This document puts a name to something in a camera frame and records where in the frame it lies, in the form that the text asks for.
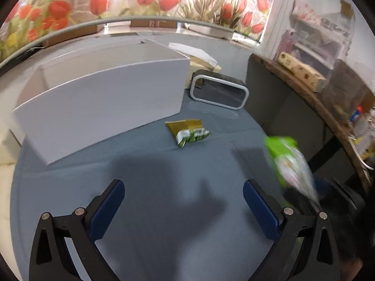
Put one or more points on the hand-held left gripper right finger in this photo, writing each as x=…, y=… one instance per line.
x=260, y=207

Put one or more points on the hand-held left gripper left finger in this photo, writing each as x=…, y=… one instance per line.
x=105, y=210

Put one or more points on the large bright green snack packet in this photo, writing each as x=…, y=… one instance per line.
x=284, y=158

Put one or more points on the white cardboard box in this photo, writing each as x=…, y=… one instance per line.
x=102, y=93

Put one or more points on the dark chair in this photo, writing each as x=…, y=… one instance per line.
x=337, y=193

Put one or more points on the olive green snack packet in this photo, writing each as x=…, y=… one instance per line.
x=187, y=128

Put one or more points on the grey framed rectangular tray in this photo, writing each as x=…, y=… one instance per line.
x=219, y=93

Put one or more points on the wooden side shelf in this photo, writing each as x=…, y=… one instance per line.
x=322, y=102

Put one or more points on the assorted plastic bottles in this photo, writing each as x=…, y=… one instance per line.
x=363, y=134

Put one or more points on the beige patterned long box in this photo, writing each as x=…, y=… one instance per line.
x=301, y=71

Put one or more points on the yellow tissue pack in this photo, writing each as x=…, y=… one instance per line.
x=202, y=60

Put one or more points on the clear plastic storage rack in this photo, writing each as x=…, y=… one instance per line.
x=316, y=35

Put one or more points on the flat white box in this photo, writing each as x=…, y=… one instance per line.
x=211, y=32

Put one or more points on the flat brown cardboard box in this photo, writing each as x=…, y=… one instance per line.
x=155, y=23

